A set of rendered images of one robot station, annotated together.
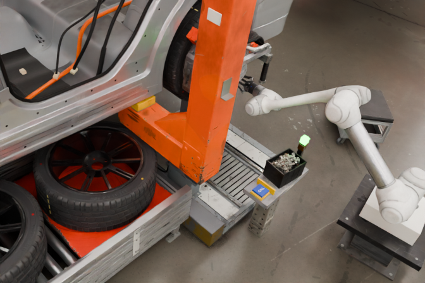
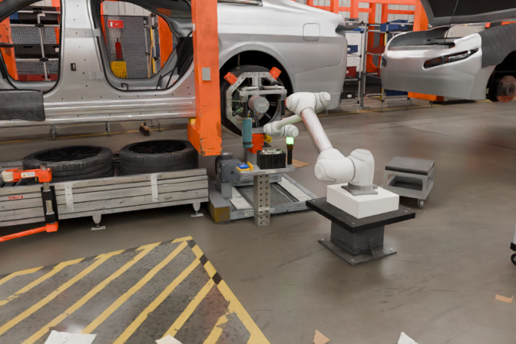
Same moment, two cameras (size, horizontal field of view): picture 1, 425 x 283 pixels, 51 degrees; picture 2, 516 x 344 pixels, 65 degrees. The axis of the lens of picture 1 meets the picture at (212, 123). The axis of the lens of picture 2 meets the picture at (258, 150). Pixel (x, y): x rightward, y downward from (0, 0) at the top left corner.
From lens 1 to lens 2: 2.39 m
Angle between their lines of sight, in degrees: 41
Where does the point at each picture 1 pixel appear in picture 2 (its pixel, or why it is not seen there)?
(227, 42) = (197, 38)
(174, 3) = not seen: hidden behind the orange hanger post
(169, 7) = not seen: hidden behind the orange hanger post
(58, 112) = (131, 100)
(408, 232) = (352, 203)
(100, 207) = (138, 158)
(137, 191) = (164, 156)
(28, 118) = (114, 97)
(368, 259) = (339, 250)
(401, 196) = (328, 155)
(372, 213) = (332, 195)
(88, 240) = not seen: hidden behind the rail
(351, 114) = (300, 100)
